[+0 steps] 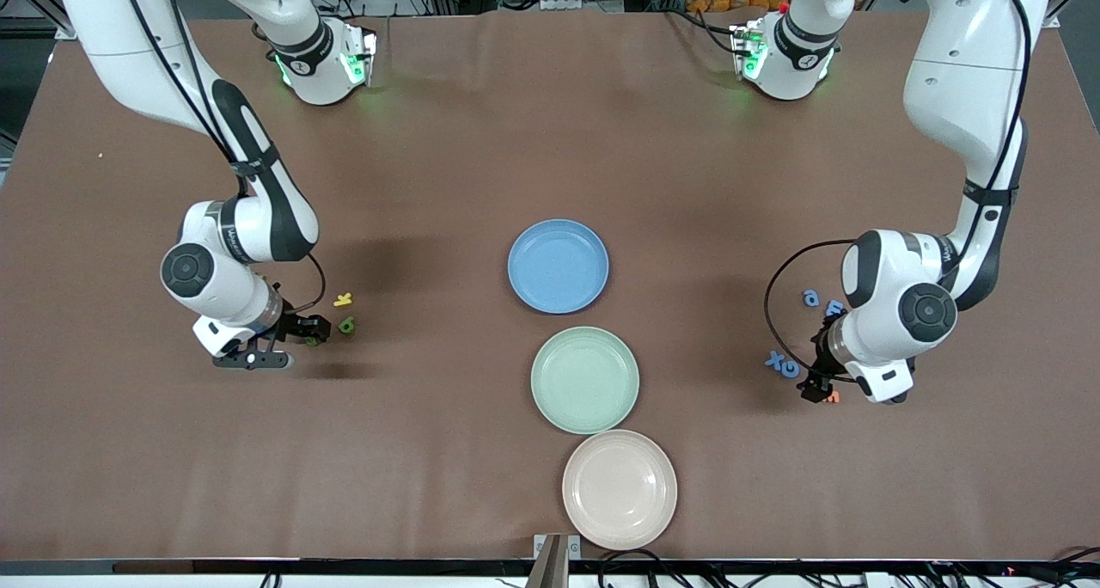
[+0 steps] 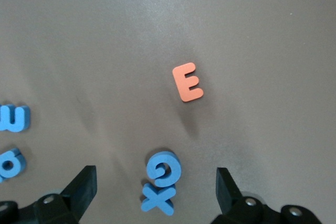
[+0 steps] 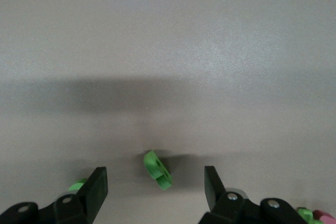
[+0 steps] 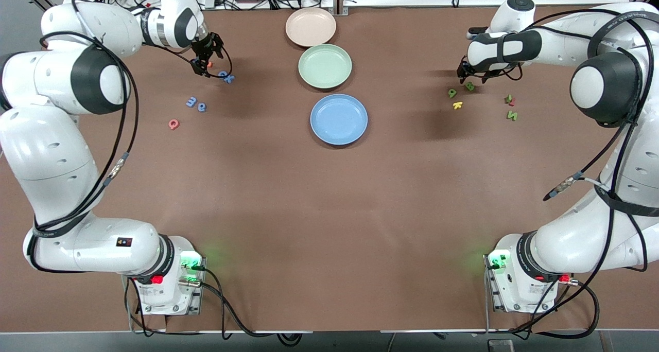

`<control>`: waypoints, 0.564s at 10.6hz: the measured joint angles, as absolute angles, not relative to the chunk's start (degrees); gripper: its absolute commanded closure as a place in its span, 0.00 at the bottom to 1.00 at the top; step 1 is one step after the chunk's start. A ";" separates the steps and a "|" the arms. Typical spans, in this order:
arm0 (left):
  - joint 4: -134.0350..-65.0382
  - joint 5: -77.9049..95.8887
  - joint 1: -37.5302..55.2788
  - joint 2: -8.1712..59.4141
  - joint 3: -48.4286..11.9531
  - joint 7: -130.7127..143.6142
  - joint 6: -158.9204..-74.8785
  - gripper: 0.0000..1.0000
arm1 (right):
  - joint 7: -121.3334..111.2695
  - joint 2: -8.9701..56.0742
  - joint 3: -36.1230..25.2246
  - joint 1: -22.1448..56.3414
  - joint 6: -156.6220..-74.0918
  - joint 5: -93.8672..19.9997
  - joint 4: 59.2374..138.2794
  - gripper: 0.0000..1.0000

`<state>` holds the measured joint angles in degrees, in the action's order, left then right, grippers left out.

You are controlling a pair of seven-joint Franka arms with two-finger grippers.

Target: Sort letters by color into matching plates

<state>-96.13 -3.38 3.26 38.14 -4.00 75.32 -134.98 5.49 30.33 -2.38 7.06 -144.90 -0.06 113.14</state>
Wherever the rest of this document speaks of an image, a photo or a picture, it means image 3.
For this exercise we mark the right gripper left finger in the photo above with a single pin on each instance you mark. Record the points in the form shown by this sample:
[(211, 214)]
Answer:
[(86, 203)]

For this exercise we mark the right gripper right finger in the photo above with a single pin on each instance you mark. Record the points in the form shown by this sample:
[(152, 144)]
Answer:
[(228, 208)]

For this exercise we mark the green foam letter B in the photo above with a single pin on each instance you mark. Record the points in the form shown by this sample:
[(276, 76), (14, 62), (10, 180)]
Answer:
[(150, 165)]

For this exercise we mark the red foam letter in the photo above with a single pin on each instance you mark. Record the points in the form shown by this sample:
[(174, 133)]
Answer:
[(328, 220)]

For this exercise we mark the brown table mat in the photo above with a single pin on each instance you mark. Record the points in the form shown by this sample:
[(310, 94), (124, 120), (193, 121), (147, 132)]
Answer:
[(168, 51)]

